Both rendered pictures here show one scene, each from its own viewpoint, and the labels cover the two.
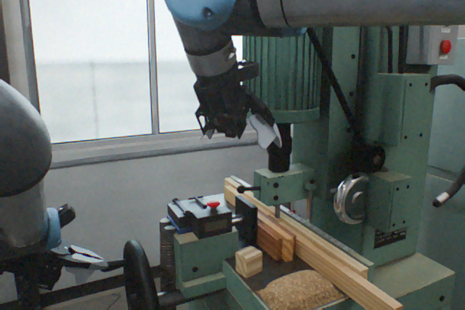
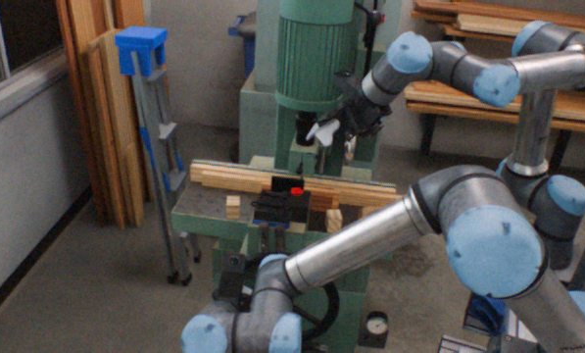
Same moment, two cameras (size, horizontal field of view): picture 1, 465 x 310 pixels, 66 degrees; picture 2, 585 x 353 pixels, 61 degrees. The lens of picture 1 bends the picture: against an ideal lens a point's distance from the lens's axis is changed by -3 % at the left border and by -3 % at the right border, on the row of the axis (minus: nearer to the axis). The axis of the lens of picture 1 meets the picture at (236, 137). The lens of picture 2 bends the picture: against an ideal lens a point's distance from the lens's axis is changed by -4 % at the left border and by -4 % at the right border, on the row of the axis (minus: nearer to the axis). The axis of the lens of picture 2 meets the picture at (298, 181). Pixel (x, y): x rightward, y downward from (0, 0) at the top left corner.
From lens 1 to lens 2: 1.06 m
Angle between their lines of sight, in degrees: 57
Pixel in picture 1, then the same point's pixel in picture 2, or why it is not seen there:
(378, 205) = (365, 144)
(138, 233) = not seen: outside the picture
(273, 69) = (335, 68)
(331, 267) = (374, 198)
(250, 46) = (314, 49)
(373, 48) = (355, 27)
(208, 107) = (365, 123)
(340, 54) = not seen: hidden behind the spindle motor
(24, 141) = not seen: hidden behind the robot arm
